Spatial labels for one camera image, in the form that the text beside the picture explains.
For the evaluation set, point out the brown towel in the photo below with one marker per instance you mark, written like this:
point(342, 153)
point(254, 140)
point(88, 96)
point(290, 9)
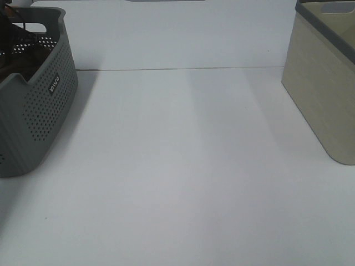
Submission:
point(25, 63)

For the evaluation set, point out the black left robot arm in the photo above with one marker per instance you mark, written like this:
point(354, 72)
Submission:
point(12, 34)

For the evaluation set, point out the grey perforated laundry basket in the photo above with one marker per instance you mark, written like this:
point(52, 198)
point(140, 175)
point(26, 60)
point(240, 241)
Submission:
point(33, 112)

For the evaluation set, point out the beige bin with grey rim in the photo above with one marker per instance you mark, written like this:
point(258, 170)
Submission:
point(319, 73)

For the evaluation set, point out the wooden basket handle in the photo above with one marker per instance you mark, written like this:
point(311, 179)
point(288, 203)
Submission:
point(10, 11)

